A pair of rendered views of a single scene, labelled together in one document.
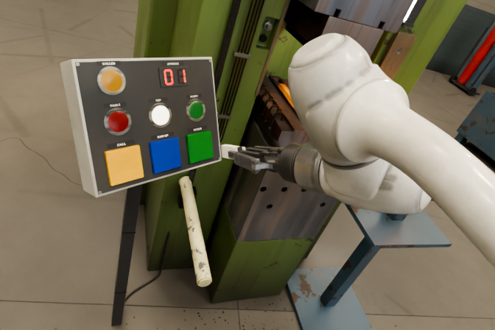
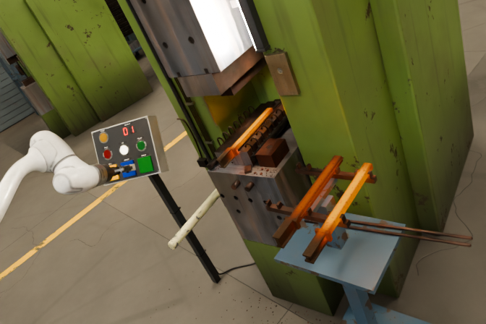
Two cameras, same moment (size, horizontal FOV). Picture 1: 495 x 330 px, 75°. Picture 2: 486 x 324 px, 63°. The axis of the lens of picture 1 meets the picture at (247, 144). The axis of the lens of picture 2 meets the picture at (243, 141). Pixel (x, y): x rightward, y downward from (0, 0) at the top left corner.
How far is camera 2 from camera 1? 1.85 m
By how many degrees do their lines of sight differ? 63
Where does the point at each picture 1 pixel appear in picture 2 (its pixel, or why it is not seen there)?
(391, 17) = (207, 64)
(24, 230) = (214, 215)
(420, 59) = (315, 68)
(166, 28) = not seen: hidden behind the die
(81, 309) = not seen: hidden behind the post
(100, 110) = (101, 150)
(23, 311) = (188, 257)
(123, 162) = not seen: hidden behind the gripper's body
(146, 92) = (117, 139)
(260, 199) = (228, 204)
